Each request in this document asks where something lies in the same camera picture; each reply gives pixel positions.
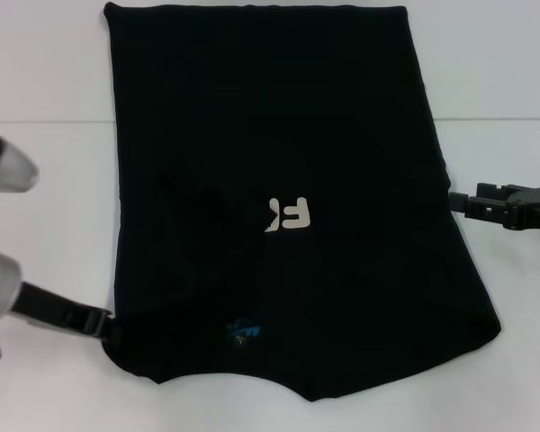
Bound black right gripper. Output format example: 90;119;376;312
448;181;540;233

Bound black t-shirt with FREE print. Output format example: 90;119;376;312
103;2;505;405

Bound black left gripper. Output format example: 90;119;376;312
11;279;123;352

